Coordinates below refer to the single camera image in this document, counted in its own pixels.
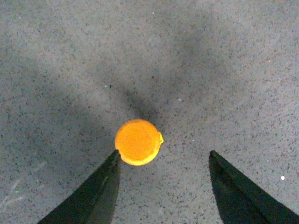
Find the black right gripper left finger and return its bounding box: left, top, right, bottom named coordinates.
left=39, top=150, right=121, bottom=224

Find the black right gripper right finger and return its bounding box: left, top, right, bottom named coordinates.
left=209, top=150, right=299, bottom=224

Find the yellow mushroom push button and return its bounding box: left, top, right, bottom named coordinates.
left=114, top=119, right=164, bottom=166

